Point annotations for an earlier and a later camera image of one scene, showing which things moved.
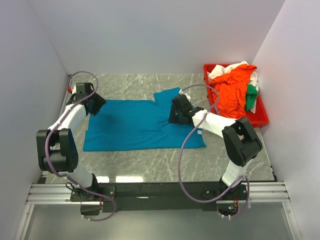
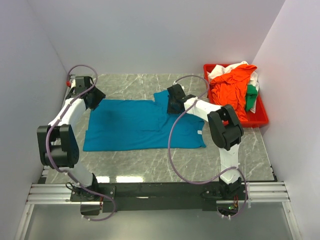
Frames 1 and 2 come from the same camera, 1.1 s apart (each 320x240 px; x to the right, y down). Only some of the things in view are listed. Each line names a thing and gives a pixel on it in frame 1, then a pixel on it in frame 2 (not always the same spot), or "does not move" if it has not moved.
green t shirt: (251, 96) does not move
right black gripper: (172, 118) to (169, 110)
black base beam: (158, 196) does not move
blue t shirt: (126, 125) does not move
